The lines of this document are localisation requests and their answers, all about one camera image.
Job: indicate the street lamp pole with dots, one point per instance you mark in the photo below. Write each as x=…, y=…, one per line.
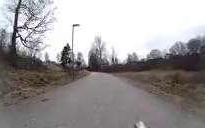
x=72, y=50

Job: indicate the grey asphalt path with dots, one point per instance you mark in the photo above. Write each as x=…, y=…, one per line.
x=100, y=100

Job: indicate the dark conifer tree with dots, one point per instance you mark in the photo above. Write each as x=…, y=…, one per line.
x=65, y=55

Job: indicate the row of bare trees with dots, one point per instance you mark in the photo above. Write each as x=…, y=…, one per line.
x=150, y=53

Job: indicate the dark hedge line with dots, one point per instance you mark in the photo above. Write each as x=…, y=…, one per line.
x=163, y=63

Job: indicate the robot's own part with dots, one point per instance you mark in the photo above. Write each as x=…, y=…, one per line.
x=140, y=125

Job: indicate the dry grass field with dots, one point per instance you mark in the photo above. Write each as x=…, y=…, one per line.
x=176, y=83

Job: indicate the dry grass verge with slope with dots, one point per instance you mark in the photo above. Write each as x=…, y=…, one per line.
x=26, y=81

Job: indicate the dark brush thicket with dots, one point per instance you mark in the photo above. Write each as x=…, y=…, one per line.
x=10, y=56

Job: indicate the large bare tree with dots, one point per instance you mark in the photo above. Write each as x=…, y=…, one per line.
x=15, y=30

